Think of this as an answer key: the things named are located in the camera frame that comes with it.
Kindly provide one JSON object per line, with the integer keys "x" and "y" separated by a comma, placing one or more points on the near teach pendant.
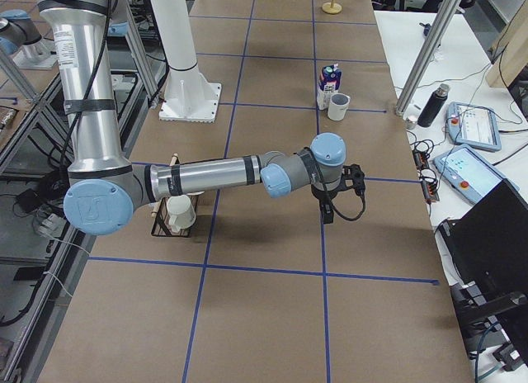
{"x": 466, "y": 171}

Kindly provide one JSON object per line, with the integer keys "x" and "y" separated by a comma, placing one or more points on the white camera mast base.
{"x": 188, "y": 96}

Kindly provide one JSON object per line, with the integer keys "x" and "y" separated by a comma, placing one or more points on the black orange power strip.
{"x": 427, "y": 177}

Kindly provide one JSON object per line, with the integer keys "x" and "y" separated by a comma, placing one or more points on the teach pendant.
{"x": 473, "y": 125}
{"x": 466, "y": 171}

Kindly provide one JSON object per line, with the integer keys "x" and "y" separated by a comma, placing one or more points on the black monitor stand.
{"x": 499, "y": 322}

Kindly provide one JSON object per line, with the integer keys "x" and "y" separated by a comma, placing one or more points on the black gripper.
{"x": 322, "y": 195}

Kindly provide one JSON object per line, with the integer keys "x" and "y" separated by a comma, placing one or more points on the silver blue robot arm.
{"x": 105, "y": 188}

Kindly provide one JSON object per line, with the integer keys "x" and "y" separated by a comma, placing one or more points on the black water bottle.
{"x": 433, "y": 106}

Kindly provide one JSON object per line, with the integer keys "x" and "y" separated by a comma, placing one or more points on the white ribbed HOME mug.
{"x": 338, "y": 105}

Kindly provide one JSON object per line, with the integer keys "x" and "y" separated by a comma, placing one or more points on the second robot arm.
{"x": 21, "y": 40}

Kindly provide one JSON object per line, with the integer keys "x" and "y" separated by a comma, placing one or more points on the aluminium profile post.
{"x": 438, "y": 28}

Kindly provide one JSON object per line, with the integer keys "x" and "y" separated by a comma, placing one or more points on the far teach pendant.
{"x": 473, "y": 125}

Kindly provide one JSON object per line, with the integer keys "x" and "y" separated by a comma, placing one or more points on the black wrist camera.
{"x": 354, "y": 178}

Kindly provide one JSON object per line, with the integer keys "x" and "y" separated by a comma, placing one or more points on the black laptop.
{"x": 488, "y": 245}

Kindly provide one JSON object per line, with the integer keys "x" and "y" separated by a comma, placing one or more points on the white plain mug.
{"x": 181, "y": 212}

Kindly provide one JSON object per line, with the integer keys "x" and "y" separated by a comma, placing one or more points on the blue white milk carton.
{"x": 329, "y": 80}

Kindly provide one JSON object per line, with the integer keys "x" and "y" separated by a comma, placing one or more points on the wooden stand with round base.
{"x": 332, "y": 7}

